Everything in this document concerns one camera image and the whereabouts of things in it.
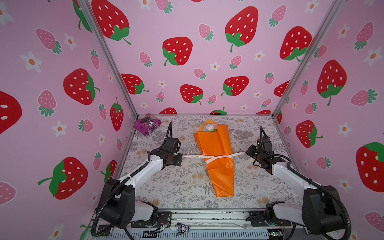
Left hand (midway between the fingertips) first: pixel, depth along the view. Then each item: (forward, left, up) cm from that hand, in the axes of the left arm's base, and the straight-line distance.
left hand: (178, 158), depth 88 cm
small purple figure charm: (-34, -5, -5) cm, 35 cm away
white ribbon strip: (+1, -21, -3) cm, 21 cm away
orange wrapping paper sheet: (+17, -24, -4) cm, 29 cm away
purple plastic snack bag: (+29, +26, -1) cm, 39 cm away
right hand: (+6, -43, +2) cm, 44 cm away
